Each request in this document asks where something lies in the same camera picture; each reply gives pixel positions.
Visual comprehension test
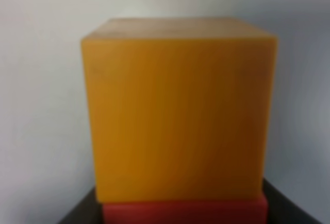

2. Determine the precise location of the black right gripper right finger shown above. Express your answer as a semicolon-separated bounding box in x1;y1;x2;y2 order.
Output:
262;179;321;224

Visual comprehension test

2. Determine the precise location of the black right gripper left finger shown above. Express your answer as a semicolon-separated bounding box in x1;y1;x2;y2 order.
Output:
59;188;103;224

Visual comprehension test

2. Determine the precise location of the red block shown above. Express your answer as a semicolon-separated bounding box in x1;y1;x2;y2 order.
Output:
102;196;268;224

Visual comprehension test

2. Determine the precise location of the orange block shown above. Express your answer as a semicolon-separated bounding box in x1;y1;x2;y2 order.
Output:
81;18;277;203

